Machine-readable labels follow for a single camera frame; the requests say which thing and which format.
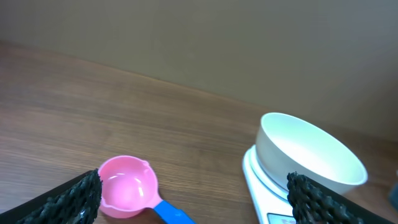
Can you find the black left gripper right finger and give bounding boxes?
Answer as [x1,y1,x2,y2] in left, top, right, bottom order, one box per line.
[287,172,392,224]

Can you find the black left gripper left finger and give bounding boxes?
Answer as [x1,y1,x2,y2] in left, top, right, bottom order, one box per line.
[1,169,102,224]

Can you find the pink scoop blue handle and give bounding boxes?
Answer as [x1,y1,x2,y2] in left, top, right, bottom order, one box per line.
[98,156,194,224]

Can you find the white digital kitchen scale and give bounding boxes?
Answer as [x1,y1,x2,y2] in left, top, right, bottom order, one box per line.
[242,145,296,224]

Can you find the white bowl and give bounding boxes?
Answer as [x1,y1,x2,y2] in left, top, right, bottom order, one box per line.
[256,113,368,195]

